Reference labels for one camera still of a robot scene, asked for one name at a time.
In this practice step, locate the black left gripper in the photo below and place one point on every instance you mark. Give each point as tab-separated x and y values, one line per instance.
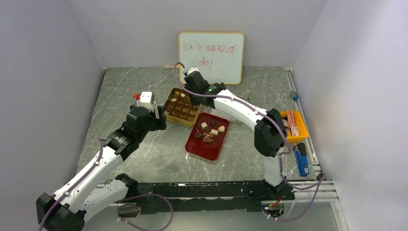
158	123

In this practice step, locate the yellow plastic bin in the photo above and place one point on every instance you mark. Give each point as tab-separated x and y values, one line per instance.
294	126

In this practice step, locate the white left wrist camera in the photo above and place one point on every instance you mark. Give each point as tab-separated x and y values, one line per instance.
145	99

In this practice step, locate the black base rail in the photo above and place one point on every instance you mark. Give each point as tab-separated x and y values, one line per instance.
250	196

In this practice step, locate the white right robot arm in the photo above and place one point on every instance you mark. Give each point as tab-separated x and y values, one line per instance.
270	136

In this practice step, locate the whiteboard with yellow frame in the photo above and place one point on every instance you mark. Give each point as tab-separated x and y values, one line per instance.
217	55

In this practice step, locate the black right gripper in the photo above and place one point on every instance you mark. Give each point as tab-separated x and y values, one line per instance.
194	96

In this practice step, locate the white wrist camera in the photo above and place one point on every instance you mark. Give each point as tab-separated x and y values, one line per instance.
145	99
191	70

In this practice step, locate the gold chocolate tin box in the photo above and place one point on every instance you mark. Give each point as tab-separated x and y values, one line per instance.
180	110

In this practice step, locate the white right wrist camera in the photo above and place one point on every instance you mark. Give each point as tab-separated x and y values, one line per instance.
191	70

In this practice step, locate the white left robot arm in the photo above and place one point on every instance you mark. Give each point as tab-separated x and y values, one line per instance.
71	206

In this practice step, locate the red rectangular tray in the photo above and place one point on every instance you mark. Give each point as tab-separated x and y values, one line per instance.
209	145

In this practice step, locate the beige heart chocolate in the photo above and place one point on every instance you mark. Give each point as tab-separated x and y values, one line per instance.
221	128

